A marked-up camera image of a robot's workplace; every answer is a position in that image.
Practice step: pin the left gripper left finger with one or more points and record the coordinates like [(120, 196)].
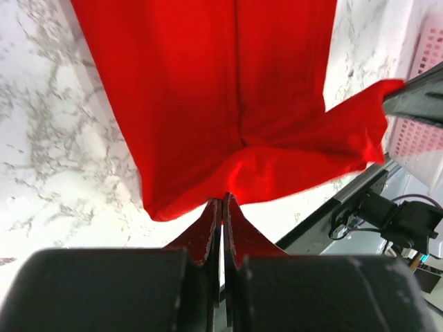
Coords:
[(199, 288)]

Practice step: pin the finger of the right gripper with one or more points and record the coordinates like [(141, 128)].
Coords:
[(420, 100)]

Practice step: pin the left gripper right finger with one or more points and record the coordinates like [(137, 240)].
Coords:
[(242, 240)]

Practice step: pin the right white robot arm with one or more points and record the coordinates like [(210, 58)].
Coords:
[(416, 225)]

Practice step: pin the red t shirt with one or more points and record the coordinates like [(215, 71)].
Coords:
[(216, 97)]

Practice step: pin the white plastic basket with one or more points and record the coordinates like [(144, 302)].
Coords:
[(416, 140)]

